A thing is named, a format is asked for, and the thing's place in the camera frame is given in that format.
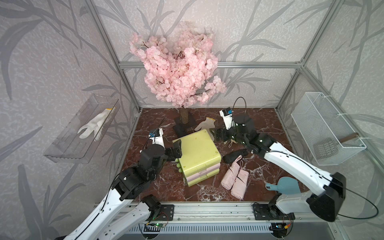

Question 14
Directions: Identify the black umbrella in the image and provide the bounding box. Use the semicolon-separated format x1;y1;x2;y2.
173;124;190;138
223;149;249;164

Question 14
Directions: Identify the green pink drawer cabinet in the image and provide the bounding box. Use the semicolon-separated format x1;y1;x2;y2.
177;130;222;187

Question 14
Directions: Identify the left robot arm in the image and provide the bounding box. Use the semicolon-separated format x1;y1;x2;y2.
61;140;182;240

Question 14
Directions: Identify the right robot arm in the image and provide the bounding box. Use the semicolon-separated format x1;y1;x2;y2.
211;110;347;222

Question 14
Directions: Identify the pink folded umbrella right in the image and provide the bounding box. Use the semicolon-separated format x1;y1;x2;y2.
231;170;249;200

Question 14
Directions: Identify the white knit glove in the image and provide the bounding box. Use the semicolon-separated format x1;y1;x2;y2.
194;117;216;141

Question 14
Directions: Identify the blue paddle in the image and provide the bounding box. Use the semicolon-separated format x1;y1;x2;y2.
266;177;301;195

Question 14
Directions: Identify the pink cherry blossom tree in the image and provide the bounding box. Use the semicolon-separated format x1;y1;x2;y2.
130;29;227;109

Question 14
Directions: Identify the brown brush in basket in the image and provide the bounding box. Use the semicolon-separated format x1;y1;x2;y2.
313;133;359;159

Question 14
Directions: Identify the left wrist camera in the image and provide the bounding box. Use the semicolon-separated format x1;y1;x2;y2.
149;128;165;148

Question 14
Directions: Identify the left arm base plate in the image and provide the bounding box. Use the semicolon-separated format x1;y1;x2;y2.
146;204;175;222

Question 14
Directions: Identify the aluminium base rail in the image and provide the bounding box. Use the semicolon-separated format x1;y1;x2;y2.
86;201;340;224

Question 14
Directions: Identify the clear acrylic wall shelf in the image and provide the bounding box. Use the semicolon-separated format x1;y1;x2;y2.
44;94;121;164

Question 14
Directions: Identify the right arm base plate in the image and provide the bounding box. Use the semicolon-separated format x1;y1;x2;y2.
252;203;296;222

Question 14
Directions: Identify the white wire wall basket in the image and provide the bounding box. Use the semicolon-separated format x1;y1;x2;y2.
291;92;367;166

